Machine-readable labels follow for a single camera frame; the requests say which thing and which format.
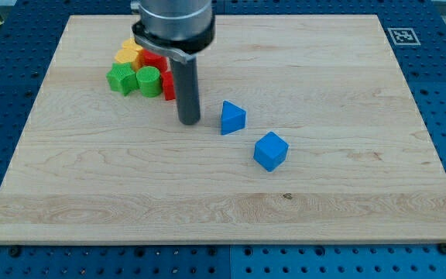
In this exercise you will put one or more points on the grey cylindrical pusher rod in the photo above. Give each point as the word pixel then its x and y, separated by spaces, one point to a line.
pixel 186 89

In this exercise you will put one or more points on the red cylinder block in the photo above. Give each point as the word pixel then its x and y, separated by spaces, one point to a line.
pixel 154 60

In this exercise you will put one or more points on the green cylinder block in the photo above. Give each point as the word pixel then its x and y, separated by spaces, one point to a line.
pixel 149 81

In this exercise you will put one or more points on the yellow front block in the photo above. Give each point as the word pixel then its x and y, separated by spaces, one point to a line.
pixel 129 56

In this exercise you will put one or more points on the blue cube block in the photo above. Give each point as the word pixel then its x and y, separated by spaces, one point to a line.
pixel 270 151

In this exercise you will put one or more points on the yellow block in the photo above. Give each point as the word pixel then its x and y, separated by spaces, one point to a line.
pixel 129 56
pixel 130 44

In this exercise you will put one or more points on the white fiducial marker tag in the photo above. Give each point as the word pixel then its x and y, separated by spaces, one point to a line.
pixel 403 36

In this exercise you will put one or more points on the green star block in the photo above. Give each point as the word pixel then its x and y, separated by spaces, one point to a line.
pixel 122 78

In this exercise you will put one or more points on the blue triangular prism block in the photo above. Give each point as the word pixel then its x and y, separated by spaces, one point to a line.
pixel 233 118

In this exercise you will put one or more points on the wooden board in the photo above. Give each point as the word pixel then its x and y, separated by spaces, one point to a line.
pixel 94 167

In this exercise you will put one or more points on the yellow rear block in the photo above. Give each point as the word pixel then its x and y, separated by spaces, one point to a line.
pixel 130 44

